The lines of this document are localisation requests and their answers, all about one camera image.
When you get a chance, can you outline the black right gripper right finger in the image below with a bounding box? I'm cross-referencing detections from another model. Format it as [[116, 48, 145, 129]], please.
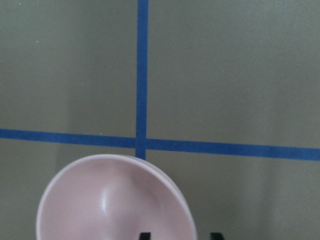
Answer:
[[210, 232, 225, 240]]

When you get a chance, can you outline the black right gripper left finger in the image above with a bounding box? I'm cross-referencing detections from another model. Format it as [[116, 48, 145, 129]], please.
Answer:
[[139, 232, 151, 240]]

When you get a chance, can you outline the pink bowl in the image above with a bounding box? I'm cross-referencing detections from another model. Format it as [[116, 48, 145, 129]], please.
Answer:
[[35, 154, 198, 240]]

